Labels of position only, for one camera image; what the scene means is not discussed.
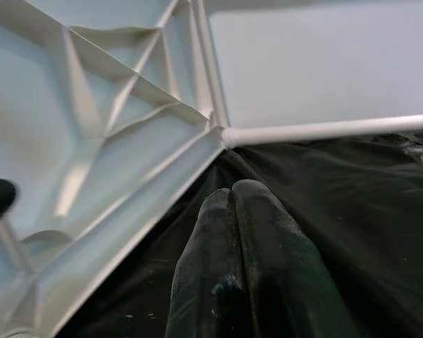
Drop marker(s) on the white plastic table leg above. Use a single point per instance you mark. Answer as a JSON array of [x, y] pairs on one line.
[[331, 129]]

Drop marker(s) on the black shiny table cover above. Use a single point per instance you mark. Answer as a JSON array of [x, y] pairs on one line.
[[338, 211]]

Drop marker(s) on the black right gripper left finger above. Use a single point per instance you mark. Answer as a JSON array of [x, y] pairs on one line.
[[208, 267]]

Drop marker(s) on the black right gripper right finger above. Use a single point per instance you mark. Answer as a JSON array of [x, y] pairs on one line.
[[285, 267]]

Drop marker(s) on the white plastic table top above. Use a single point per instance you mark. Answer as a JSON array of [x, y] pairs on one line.
[[91, 123]]

